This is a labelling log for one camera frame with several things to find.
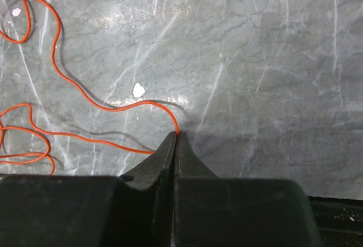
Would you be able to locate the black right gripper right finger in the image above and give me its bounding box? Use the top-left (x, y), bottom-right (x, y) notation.
top-left (174, 132), bottom-right (322, 246)

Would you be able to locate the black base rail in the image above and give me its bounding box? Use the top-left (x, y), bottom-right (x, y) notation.
top-left (309, 196), bottom-right (363, 247)

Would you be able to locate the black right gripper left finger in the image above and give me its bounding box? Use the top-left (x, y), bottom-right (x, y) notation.
top-left (1, 132), bottom-right (177, 246)

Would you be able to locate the orange thin cable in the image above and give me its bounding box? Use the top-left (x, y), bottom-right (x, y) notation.
top-left (0, 0), bottom-right (180, 176)

